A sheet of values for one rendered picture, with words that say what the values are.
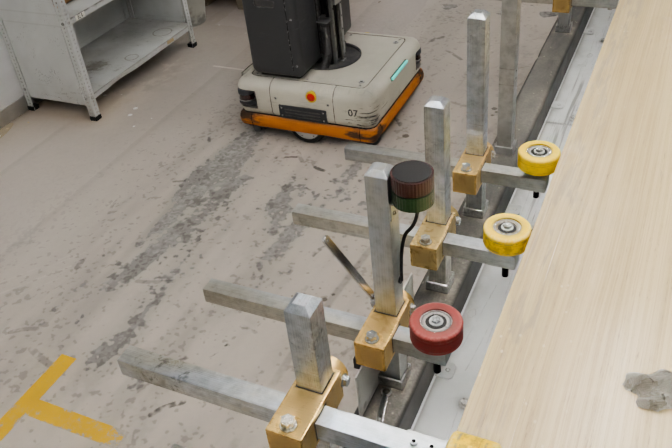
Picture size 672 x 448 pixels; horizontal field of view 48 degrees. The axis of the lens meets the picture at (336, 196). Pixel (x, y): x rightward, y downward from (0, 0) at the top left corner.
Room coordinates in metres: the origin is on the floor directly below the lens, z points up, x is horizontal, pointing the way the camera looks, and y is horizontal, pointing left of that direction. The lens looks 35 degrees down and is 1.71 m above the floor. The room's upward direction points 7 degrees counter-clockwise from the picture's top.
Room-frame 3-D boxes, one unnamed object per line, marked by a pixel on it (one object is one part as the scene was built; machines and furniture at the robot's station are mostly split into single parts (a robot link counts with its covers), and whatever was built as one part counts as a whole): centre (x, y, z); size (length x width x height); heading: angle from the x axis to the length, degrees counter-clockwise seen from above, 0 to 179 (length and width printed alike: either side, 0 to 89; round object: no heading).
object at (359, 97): (3.11, -0.05, 0.16); 0.67 x 0.64 x 0.25; 62
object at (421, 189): (0.85, -0.11, 1.13); 0.06 x 0.06 x 0.02
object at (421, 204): (0.85, -0.11, 1.10); 0.06 x 0.06 x 0.02
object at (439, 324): (0.79, -0.13, 0.85); 0.08 x 0.08 x 0.11
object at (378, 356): (0.85, -0.06, 0.85); 0.14 x 0.06 x 0.05; 152
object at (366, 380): (0.91, -0.06, 0.75); 0.26 x 0.01 x 0.10; 152
